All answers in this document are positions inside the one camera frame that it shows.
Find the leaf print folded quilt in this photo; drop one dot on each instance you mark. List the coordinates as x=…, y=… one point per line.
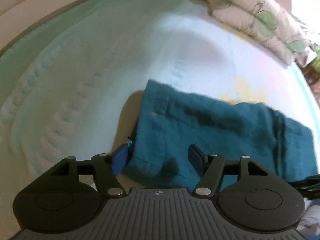
x=265, y=21

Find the cluttered wooden side table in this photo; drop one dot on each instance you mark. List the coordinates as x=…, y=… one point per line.
x=308, y=62

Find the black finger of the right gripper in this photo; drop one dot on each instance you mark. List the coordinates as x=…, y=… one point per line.
x=309, y=187

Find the teal pants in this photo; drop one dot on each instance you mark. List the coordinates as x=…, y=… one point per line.
x=170, y=121

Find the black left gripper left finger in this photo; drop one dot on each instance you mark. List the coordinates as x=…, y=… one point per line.
x=71, y=193

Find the pale patterned bed sheet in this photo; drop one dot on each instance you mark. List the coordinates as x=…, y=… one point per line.
x=66, y=84

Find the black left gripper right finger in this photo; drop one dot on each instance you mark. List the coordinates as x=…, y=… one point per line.
x=246, y=193

